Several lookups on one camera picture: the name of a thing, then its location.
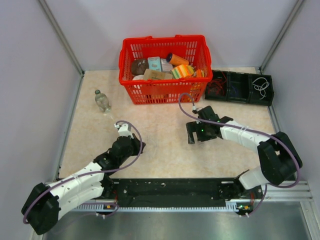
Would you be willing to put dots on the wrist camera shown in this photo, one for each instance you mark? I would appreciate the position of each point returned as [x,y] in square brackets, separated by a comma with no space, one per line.
[195,110]
[124,130]

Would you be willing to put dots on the grey slotted cable duct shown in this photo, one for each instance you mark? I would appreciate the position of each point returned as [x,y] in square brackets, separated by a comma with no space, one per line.
[229,206]

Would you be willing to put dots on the orange cylindrical can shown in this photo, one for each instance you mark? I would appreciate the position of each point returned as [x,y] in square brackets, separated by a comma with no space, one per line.
[176,60]

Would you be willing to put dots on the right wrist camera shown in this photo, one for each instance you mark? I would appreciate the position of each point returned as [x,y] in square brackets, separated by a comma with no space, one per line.
[195,110]

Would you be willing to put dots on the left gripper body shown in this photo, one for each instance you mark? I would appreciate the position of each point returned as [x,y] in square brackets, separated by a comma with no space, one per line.
[134,148]

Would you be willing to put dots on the clear plastic bottle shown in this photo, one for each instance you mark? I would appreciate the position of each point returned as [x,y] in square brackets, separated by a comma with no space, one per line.
[102,101]

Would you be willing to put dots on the striped yellow green sponge pack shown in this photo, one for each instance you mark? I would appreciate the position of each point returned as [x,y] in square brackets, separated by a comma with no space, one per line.
[182,71]

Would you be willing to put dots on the red plastic shopping basket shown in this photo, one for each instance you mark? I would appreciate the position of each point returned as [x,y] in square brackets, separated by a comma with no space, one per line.
[191,47]

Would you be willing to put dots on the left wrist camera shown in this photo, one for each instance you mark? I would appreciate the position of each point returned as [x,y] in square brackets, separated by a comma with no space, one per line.
[124,130]

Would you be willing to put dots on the white grey small box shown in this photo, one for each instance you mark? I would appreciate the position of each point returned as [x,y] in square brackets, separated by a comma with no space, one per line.
[166,67]

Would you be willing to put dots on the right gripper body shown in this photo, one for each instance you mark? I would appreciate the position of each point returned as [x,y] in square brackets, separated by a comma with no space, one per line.
[201,129]

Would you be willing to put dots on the brown cardboard box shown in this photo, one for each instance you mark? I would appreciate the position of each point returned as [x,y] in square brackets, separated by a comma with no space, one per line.
[156,75]

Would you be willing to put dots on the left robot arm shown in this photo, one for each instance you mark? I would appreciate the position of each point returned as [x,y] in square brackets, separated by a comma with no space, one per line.
[48,203]

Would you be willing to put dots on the brown round bag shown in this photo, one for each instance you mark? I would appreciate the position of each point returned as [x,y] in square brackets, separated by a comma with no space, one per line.
[139,66]

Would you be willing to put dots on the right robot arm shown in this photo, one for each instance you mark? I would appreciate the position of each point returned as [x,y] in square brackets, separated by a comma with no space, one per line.
[278,158]

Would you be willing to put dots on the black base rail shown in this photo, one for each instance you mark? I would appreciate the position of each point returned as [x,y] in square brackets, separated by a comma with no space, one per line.
[177,192]

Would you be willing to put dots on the black three-compartment bin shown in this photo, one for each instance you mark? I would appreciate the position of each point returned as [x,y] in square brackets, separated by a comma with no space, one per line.
[238,87]

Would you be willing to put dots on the teal small box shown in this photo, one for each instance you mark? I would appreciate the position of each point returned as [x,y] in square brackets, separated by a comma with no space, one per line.
[154,63]

